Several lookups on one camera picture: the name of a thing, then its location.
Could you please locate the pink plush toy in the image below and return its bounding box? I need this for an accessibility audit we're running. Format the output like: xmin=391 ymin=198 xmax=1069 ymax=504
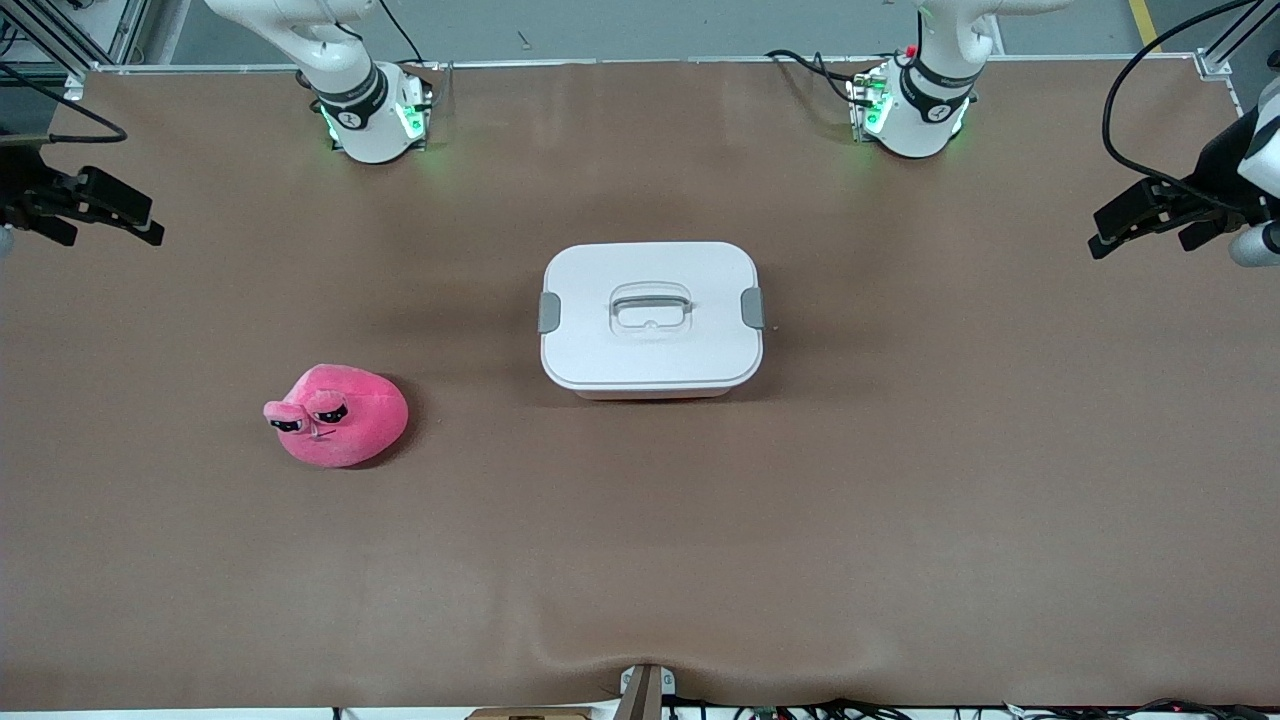
xmin=263 ymin=363 xmax=411 ymax=469

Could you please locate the white box lid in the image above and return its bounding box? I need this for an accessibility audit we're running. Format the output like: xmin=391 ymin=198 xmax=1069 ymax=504
xmin=537 ymin=240 xmax=766 ymax=393

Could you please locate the pink plastic box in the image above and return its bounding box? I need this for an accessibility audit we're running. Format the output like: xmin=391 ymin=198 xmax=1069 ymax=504
xmin=575 ymin=385 xmax=736 ymax=403

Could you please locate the brown table mat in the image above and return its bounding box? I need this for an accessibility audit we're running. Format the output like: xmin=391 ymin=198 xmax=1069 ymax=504
xmin=0 ymin=58 xmax=1280 ymax=713

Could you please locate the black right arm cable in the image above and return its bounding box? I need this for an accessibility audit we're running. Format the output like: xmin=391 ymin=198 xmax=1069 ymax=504
xmin=0 ymin=62 xmax=129 ymax=144

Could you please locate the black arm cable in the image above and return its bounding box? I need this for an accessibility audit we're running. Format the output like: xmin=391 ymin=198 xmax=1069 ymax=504
xmin=1102 ymin=0 xmax=1280 ymax=211
xmin=0 ymin=62 xmax=129 ymax=144

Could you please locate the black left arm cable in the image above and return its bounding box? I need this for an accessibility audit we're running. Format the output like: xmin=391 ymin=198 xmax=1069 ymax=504
xmin=1102 ymin=0 xmax=1280 ymax=211

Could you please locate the aluminium frame strut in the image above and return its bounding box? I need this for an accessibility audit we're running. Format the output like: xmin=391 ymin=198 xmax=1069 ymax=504
xmin=1195 ymin=0 xmax=1280 ymax=81

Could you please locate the aluminium frame structure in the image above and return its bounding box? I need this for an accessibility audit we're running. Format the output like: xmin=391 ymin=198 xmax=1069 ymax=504
xmin=0 ymin=0 xmax=151 ymax=76

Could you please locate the black right base cable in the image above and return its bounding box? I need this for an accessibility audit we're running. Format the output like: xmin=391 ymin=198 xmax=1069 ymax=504
xmin=375 ymin=0 xmax=426 ymax=66

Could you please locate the black base cable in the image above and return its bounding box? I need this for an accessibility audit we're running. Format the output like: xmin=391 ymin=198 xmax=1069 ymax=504
xmin=765 ymin=48 xmax=881 ymax=106
xmin=375 ymin=0 xmax=426 ymax=66

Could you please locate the black left base cable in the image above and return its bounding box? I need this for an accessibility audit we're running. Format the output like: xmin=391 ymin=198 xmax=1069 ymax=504
xmin=765 ymin=48 xmax=881 ymax=106

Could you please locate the metal table edge bracket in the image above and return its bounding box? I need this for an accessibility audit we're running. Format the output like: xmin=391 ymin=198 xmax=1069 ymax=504
xmin=620 ymin=663 xmax=676 ymax=720

